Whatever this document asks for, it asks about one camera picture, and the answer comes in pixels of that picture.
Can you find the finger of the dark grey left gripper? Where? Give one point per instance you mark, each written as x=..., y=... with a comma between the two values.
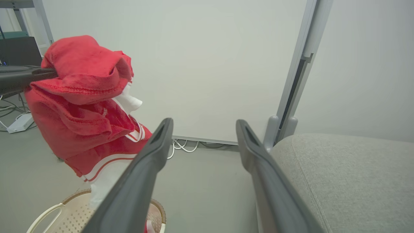
x=16, y=79

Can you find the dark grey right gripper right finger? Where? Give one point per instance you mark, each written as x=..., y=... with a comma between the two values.
x=275, y=197

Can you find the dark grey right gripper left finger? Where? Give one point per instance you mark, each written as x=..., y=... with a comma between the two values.
x=136, y=191

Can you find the red and white garment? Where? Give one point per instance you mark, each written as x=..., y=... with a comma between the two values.
x=81, y=97

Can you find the cream perforated laundry basket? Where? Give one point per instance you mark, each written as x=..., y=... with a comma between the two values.
x=71, y=216

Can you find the black monitor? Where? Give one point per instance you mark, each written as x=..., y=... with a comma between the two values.
x=19, y=51

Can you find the grey metal table frame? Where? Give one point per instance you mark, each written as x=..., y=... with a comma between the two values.
x=40, y=19

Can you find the grey partition bottom rail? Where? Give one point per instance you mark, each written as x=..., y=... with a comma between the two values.
x=207, y=140

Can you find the grey partition post with feet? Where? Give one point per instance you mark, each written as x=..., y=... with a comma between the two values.
x=304, y=64

